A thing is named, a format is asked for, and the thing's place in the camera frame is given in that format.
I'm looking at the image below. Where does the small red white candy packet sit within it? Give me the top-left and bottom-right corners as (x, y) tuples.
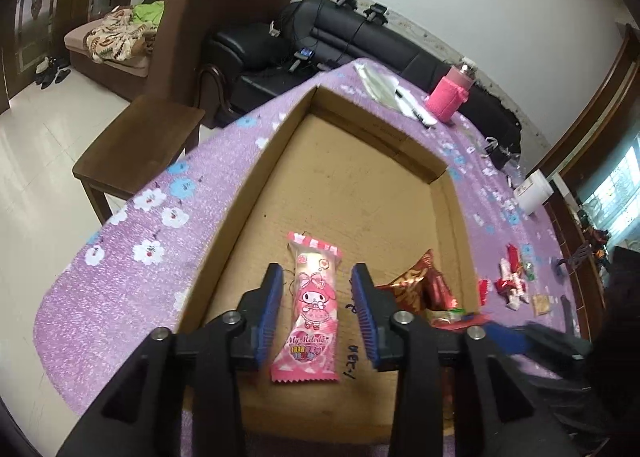
(499, 243), (522, 283)
(495, 277), (531, 311)

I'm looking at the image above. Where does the green cloth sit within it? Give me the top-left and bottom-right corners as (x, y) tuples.
(131, 1), (166, 26)

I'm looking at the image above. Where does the pink sleeved bottle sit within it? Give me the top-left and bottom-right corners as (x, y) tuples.
(426, 64), (476, 124)

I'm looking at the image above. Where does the clear plastic bag with papers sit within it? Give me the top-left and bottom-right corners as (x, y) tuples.
(352, 60), (439, 129)

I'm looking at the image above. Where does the brown wooden door frame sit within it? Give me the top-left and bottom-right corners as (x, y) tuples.
(540, 23), (640, 180)

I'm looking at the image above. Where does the black leather sofa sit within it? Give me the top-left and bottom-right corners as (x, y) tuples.
(200, 0), (523, 169)

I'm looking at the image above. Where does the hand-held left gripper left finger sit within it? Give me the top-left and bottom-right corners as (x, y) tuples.
(57, 263), (284, 457)

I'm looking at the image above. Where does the red gold snack packet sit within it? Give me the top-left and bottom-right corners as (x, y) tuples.
(375, 249), (457, 313)

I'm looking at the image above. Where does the dark toy figure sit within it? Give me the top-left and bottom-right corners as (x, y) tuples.
(575, 207), (615, 260)

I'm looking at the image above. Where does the pink cartoon snack packet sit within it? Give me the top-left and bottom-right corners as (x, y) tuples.
(270, 231), (345, 384)

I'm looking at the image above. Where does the dark wooden chair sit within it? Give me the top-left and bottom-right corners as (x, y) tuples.
(72, 96), (207, 227)

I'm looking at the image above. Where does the beige patterned blanket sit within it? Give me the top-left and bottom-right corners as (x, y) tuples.
(85, 7), (162, 63)

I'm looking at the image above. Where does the red green snack packet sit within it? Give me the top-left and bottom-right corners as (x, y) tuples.
(427, 308), (491, 329)

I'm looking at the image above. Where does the white cup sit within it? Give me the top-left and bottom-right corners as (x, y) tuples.
(514, 170), (556, 216)

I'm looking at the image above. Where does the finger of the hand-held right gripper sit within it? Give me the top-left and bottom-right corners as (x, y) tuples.
(486, 321), (537, 356)

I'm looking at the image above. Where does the black pen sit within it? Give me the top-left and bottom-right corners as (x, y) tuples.
(395, 88), (427, 122)

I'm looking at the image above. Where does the brown armchair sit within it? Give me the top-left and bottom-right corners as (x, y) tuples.
(64, 0), (298, 104)

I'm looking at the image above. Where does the shallow cardboard box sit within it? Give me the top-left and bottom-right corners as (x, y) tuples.
(177, 84), (490, 434)

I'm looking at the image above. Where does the pile of dark shoes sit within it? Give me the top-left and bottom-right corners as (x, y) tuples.
(34, 56), (76, 89)

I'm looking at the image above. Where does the wall poster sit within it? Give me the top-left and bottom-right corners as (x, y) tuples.
(14, 0), (71, 74)

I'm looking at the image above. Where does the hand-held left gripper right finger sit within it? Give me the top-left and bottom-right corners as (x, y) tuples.
(349, 263), (576, 457)

